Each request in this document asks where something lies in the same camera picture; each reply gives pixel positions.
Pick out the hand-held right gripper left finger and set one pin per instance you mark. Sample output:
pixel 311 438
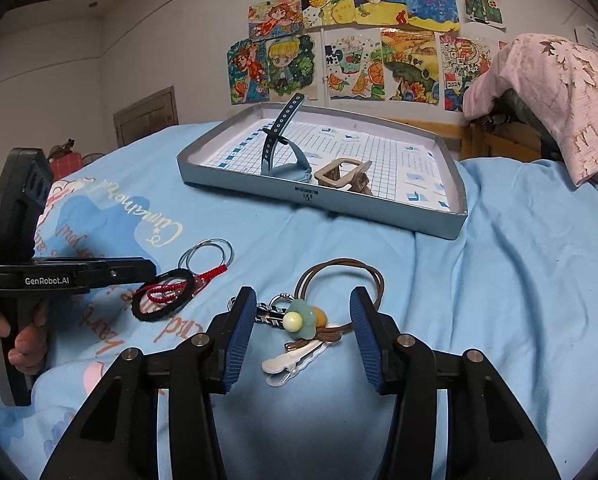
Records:
pixel 239 342

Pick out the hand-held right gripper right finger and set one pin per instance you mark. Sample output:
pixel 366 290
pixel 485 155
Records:
pixel 366 342

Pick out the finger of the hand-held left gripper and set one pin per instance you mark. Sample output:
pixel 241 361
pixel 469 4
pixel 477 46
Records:
pixel 124 272

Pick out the metal keyring clasp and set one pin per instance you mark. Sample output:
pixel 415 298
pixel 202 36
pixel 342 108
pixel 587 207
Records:
pixel 266 317

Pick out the brown leather tassel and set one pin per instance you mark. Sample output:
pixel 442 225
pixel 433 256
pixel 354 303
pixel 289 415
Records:
pixel 329 334

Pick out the white hair clip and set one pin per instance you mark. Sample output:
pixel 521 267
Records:
pixel 284 362

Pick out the egg flower charm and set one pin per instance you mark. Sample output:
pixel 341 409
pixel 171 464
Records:
pixel 294 321

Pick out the silver bangle rings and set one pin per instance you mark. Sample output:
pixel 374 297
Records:
pixel 189 251

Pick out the grey cardboard tray with grid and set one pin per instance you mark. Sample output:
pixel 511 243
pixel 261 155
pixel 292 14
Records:
pixel 379 215

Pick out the beige hair claw clip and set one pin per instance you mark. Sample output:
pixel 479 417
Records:
pixel 351 182

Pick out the person's left hand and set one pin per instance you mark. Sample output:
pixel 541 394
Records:
pixel 29 347

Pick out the red cloth bundle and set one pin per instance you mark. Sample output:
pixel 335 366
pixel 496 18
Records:
pixel 66 162

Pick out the light blue printed bedsheet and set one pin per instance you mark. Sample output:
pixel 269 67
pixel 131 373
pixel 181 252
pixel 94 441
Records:
pixel 479 310

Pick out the brown wooden door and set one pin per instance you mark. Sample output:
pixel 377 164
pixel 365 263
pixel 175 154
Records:
pixel 144 120

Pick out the grey cloth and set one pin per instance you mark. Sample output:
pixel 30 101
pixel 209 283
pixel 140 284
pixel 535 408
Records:
pixel 534 120

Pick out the pink floral blanket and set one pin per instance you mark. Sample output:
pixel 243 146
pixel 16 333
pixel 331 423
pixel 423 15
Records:
pixel 554 85

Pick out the wooden bed frame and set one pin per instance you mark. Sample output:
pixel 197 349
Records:
pixel 504 140

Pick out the group of colourful wall drawings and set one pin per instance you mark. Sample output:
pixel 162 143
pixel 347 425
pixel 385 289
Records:
pixel 329 10

